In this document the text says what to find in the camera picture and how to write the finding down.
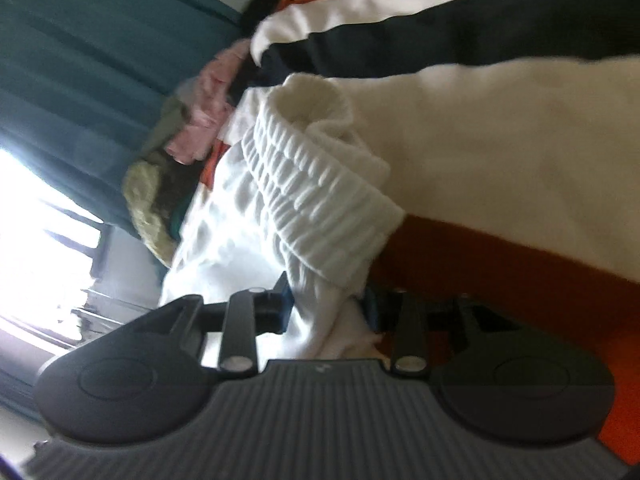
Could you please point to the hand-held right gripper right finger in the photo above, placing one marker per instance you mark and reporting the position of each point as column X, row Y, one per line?
column 372, row 310

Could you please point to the pink garment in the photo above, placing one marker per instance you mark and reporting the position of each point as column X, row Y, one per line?
column 200, row 135

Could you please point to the dark brown garment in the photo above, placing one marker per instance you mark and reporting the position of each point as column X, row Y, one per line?
column 175, row 187

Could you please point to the dark framed window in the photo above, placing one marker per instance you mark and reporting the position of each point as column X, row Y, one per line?
column 40, row 240

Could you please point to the grey green garment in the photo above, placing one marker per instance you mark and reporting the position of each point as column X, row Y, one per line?
column 167, row 130

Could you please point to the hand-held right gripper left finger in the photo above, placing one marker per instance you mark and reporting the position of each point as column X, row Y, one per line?
column 239, row 325

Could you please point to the orange black striped blanket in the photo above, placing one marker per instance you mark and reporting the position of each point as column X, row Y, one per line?
column 500, row 135

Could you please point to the white pants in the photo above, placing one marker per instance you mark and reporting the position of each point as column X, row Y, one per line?
column 310, row 200

